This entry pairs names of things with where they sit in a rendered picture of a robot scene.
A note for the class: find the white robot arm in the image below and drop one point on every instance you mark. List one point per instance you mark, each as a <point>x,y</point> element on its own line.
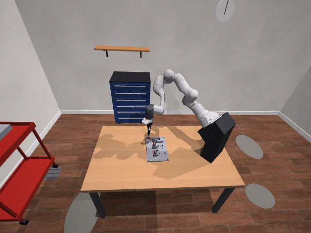
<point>204,116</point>

